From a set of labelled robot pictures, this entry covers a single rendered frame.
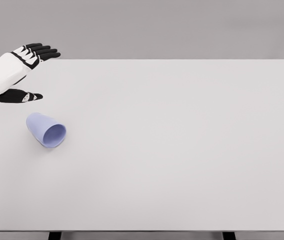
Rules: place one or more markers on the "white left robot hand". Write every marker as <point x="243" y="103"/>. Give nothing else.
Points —
<point x="9" y="67"/>

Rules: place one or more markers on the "light blue plastic cup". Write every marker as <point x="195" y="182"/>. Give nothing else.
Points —
<point x="39" y="125"/>

